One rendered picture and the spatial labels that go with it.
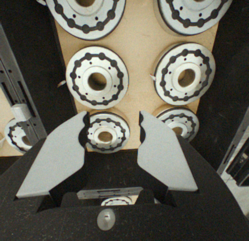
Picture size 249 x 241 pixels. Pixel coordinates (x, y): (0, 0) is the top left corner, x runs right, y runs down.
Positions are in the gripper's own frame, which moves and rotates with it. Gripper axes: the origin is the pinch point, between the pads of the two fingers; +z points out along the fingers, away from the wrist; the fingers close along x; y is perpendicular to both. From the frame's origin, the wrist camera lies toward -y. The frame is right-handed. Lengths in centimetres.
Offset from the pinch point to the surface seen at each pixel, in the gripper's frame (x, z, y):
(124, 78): 1.4, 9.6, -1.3
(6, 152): -28.8, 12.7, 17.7
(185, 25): 10.0, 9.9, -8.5
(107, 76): -1.2, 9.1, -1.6
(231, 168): 87, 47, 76
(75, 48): -6.6, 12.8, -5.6
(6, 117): -23.9, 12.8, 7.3
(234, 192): 198, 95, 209
